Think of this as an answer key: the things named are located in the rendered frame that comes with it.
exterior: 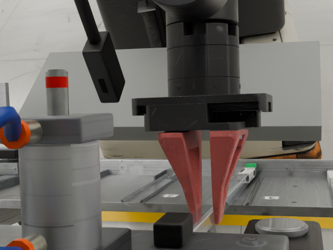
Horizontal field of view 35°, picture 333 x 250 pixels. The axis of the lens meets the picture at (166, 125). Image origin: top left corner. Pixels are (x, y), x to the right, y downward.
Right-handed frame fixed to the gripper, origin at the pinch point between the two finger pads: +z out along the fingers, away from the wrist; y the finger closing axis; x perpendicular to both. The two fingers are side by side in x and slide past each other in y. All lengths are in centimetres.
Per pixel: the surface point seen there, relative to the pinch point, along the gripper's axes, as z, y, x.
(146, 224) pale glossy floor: 24, -40, 108
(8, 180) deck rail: -0.2, -29.4, 18.4
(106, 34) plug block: -13.0, -4.3, -9.5
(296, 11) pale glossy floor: -49, 2, 182
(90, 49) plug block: -11.9, -4.9, -10.7
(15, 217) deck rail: 4.9, -29.5, 19.9
